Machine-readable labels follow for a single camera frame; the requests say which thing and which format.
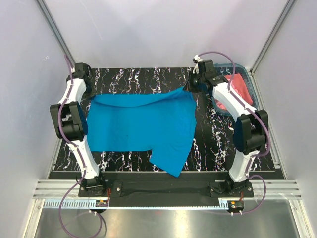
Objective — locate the teal transparent plastic bin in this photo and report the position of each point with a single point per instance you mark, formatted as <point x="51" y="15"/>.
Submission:
<point x="227" y="69"/>

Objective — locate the white slotted cable duct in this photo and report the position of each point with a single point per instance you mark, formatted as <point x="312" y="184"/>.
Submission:
<point x="209" y="204"/>

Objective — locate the left aluminium frame post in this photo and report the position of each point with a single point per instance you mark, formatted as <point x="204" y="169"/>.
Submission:
<point x="55" y="30"/>

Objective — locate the small circuit board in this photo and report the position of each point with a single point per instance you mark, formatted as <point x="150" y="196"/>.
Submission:
<point x="237" y="204"/>
<point x="102" y="203"/>

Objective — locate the aluminium front rail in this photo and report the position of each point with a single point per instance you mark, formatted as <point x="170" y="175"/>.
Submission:
<point x="273" y="189"/>

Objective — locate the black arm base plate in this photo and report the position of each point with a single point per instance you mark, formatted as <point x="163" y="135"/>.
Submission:
<point x="229" y="185"/>

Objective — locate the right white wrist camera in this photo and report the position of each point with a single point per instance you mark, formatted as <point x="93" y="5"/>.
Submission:
<point x="196" y="60"/>

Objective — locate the salmon pink folded t shirt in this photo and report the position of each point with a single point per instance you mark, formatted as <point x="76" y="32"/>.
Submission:
<point x="240" y="87"/>

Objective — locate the aluminium frame post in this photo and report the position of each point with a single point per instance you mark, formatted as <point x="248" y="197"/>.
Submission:
<point x="55" y="30"/>
<point x="275" y="30"/>

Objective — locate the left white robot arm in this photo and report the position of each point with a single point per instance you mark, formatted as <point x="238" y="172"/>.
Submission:
<point x="70" y="125"/>

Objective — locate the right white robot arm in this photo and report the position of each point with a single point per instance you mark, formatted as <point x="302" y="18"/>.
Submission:
<point x="250" y="132"/>

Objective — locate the blue t shirt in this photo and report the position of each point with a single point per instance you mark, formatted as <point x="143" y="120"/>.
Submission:
<point x="162" y="123"/>

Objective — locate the left small circuit board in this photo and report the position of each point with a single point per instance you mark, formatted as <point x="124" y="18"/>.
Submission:
<point x="102" y="203"/>

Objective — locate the right small circuit board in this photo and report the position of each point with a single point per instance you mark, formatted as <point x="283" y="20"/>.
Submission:
<point x="237" y="204"/>

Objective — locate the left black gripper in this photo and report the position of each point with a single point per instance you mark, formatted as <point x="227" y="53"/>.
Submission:
<point x="86" y="96"/>

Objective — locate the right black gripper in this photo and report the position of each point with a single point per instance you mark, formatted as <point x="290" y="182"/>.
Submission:
<point x="190" y="88"/>

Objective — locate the right aluminium frame post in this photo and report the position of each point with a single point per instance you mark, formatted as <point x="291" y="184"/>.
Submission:
<point x="275" y="30"/>

